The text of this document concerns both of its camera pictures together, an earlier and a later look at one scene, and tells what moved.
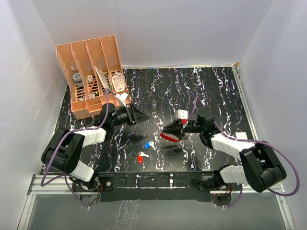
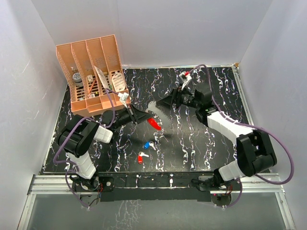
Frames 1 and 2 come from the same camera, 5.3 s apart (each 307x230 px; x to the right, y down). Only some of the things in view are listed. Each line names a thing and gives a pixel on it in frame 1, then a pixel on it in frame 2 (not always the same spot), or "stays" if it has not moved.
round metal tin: (76, 77) stays
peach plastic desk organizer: (90, 67) stays
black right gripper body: (193, 127) → (184, 98)
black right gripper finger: (179, 134) → (167, 101)
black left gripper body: (124, 117) stays
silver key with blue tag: (147, 144) stays
